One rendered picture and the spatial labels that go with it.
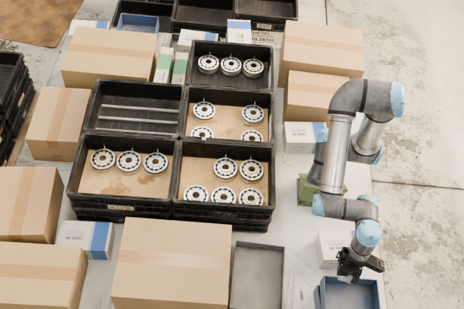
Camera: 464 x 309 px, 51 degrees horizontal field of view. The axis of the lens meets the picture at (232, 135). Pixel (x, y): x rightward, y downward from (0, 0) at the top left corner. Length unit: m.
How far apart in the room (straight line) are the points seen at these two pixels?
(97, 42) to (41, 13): 1.69
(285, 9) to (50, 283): 2.28
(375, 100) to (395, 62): 2.31
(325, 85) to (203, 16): 1.28
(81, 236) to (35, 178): 0.30
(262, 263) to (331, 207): 0.48
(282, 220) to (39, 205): 0.99
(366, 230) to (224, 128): 0.87
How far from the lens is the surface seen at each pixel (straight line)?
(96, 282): 2.04
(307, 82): 2.41
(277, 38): 3.26
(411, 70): 3.97
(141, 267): 1.82
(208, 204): 1.88
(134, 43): 2.47
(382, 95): 1.68
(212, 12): 3.46
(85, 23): 2.78
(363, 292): 2.00
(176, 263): 1.82
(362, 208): 1.71
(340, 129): 1.68
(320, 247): 2.05
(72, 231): 2.04
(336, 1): 4.37
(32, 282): 1.92
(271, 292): 2.01
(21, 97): 3.17
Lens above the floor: 2.59
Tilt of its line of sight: 53 degrees down
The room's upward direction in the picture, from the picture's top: 7 degrees clockwise
